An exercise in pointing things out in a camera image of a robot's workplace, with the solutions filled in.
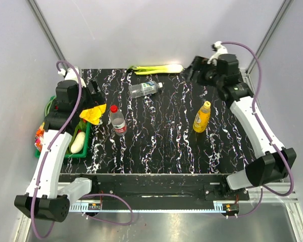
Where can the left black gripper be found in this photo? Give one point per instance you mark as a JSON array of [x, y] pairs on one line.
[[97, 98]]

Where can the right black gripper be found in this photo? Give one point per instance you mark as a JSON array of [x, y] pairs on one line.
[[198, 64]]

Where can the red cap water bottle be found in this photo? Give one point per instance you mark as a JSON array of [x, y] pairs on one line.
[[117, 120]]

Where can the yellow juice bottle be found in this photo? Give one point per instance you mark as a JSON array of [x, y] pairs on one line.
[[202, 118]]

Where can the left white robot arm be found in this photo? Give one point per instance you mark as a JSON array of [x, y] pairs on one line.
[[42, 199]]

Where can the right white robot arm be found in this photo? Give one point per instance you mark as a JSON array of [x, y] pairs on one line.
[[273, 160]]

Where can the clear bottle lying down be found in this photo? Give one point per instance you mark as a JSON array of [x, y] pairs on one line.
[[144, 89]]

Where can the green leek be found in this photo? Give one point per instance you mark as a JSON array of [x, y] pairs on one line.
[[150, 70]]

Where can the yellow toy cabbage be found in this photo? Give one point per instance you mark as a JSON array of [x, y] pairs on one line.
[[93, 115]]

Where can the green plastic basket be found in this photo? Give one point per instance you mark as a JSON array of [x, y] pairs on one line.
[[83, 126]]

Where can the colourful snack packet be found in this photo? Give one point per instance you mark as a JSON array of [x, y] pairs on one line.
[[39, 137]]

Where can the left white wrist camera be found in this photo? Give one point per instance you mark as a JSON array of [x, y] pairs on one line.
[[71, 74]]

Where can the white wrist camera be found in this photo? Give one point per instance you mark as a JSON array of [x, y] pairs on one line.
[[218, 49], [71, 74]]

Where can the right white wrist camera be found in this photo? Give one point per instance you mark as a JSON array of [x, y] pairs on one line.
[[218, 49]]

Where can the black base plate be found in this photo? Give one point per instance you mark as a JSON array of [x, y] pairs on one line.
[[167, 191]]

